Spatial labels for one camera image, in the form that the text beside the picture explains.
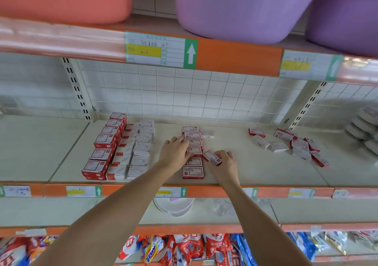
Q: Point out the pile of small colourful packets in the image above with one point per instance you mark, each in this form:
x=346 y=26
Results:
x=189 y=248

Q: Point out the pile of red white boxes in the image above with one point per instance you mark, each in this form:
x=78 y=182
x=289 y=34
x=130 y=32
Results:
x=284 y=135

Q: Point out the white handwritten label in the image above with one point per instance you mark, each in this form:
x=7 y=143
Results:
x=341 y=193

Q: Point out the white perforated shelf upright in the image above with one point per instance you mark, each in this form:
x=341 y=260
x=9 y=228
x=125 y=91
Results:
x=78 y=90
x=308 y=106

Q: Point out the large label with green arrow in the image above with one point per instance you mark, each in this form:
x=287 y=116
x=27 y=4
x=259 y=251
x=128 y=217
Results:
x=310 y=65
x=161 y=50

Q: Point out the person's right forearm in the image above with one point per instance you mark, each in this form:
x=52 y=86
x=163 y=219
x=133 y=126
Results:
x=266 y=227

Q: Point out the orange plastic basin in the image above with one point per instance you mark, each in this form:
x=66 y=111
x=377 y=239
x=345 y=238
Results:
x=65 y=0

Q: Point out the person's right hand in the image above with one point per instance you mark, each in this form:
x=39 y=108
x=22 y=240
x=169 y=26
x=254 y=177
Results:
x=227 y=173

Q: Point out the white shelf with orange edges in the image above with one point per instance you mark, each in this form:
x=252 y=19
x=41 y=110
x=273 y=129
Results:
x=35 y=150

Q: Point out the purple plastic basin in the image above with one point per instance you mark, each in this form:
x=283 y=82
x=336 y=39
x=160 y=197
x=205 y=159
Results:
x=248 y=9
x=345 y=15

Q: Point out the stacks of wrapped containers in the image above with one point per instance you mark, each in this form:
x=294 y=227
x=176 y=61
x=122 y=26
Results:
x=363 y=127

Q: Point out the person's left forearm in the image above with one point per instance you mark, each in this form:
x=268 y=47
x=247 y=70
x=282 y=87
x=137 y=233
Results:
x=100 y=227

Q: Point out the person's left hand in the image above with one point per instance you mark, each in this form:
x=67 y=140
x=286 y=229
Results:
x=174 y=155

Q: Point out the small price label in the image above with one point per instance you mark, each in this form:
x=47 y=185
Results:
x=15 y=191
x=84 y=191
x=302 y=192
x=171 y=192
x=250 y=192

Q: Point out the cluster of clear glasses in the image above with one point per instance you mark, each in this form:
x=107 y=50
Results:
x=223 y=207

